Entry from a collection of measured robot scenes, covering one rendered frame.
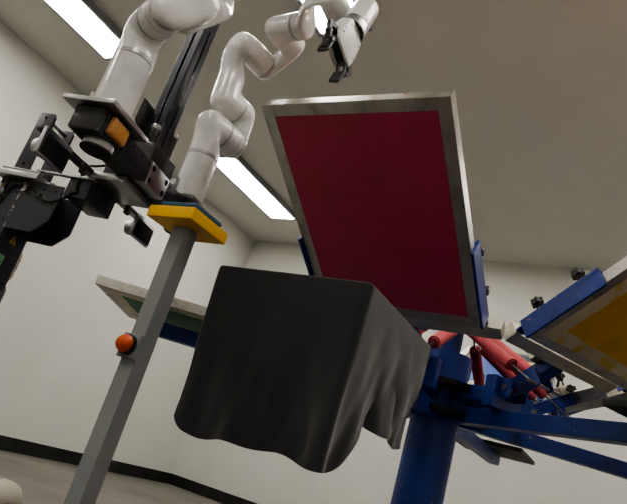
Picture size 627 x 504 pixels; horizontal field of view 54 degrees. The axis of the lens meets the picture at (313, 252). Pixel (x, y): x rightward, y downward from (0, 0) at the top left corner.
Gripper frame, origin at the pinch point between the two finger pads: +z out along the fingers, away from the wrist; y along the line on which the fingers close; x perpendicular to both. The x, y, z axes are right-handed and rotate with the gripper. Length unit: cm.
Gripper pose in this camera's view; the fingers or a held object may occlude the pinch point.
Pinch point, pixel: (329, 64)
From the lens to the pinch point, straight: 166.9
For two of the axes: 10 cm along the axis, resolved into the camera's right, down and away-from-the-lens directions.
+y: -3.3, -6.7, -6.7
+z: -4.0, 7.4, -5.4
